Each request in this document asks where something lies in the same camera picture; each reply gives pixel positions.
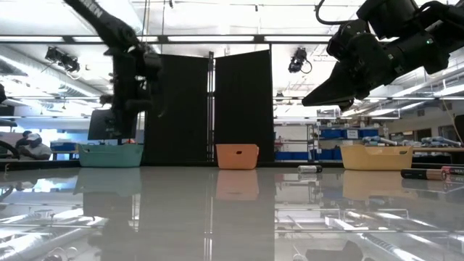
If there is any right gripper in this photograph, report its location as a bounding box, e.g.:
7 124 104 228
302 20 399 112

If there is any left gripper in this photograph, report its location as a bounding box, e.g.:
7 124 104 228
110 49 164 141

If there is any black copper Duracell battery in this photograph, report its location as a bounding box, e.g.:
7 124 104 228
400 168 447 181

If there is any silver battery MAX print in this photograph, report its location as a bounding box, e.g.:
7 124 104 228
441 165 464 176

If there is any black rectangular screen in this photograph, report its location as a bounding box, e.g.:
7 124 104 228
87 109 113 141

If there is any teal plastic bin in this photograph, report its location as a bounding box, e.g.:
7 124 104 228
78 144 144 168

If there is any black divider panel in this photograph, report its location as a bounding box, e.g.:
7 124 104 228
213 49 276 163
144 54 211 164

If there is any yellow plastic bin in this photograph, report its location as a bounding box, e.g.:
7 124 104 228
339 144 414 171

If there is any person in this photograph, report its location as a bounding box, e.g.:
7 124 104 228
15 130 33 149
17 133 54 161

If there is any wooden table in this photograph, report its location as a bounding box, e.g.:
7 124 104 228
412 146 464 154

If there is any orange plastic bin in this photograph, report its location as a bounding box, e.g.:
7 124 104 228
215 144 260 170

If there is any black overhead-mounted camera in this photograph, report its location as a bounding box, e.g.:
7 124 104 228
288 46 313 75
44 46 81 74

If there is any black right camera cable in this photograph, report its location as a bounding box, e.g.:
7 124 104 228
314 0 355 27

